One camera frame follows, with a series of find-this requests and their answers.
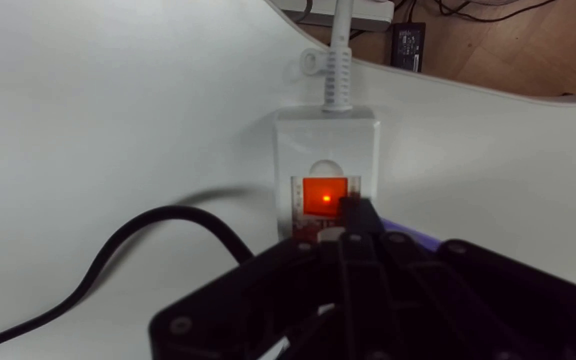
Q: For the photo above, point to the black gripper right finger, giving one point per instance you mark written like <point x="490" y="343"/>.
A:
<point x="408" y="300"/>

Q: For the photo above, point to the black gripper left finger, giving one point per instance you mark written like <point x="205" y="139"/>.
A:
<point x="242" y="313"/>

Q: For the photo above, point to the white power strip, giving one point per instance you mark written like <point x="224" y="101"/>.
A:
<point x="311" y="143"/>

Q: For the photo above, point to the purple paper mat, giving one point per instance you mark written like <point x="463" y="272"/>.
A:
<point x="419" y="238"/>

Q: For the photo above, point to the black plug with cable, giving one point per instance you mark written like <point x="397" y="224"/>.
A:
<point x="112" y="251"/>

